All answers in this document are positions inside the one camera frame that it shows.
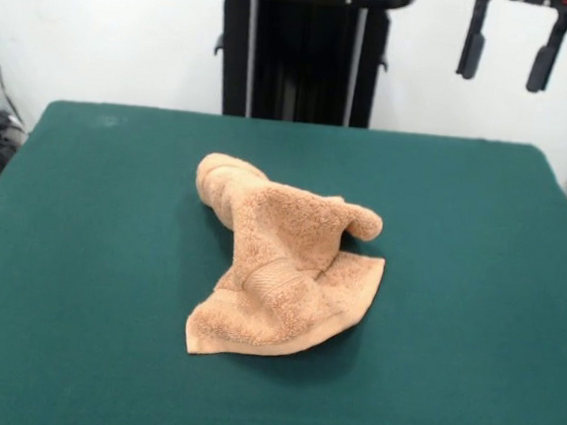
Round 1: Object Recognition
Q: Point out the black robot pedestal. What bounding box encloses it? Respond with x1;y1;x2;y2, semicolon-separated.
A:
191;0;416;134

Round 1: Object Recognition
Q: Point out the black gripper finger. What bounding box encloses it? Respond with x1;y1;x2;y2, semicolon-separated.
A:
454;0;494;83
525;1;567;97

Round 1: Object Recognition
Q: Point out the tan terry towel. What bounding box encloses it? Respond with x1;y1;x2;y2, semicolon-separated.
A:
177;150;396;373

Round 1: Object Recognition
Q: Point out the dark green table cloth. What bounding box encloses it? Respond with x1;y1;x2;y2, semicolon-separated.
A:
0;92;567;425

